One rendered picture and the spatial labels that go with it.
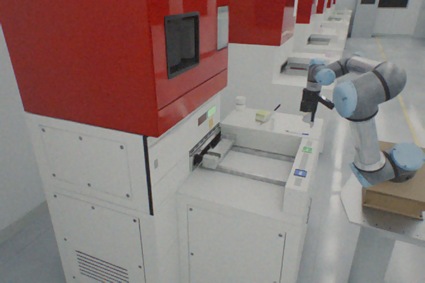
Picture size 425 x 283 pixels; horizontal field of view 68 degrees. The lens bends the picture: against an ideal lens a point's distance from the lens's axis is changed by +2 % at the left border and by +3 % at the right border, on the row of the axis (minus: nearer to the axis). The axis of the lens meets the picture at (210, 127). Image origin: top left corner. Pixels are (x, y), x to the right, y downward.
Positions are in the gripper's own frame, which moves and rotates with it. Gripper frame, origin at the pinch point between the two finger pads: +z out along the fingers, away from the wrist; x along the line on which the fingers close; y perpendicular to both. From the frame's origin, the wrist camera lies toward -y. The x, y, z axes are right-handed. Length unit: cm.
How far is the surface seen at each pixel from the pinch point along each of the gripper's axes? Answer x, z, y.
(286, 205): 40.0, 24.4, 3.7
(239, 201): 41, 29, 26
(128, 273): 66, 73, 78
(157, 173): 61, 8, 59
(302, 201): 40.0, 20.2, -2.9
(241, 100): -41, 6, 52
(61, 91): 66, -25, 101
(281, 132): -16.0, 14.2, 17.9
